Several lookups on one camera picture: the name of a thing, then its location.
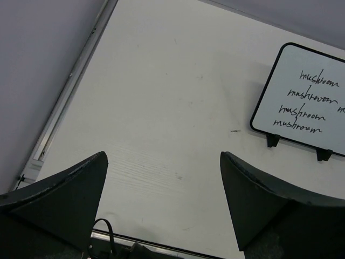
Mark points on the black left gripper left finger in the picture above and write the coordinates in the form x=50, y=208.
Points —
x=56, y=213

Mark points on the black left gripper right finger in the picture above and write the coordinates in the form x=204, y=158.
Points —
x=270, y=214

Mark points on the small black-framed whiteboard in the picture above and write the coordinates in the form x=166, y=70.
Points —
x=303, y=99

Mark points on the black whiteboard stand foot left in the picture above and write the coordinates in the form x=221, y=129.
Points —
x=272, y=140

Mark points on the black whiteboard stand foot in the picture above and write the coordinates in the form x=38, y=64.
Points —
x=323, y=154
x=272, y=140

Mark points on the black whiteboard stand foot right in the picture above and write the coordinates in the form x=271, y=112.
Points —
x=323, y=154

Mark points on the black cable loop left wrist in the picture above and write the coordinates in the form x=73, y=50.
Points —
x=102, y=248

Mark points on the aluminium table frame rail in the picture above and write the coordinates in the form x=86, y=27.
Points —
x=39, y=153

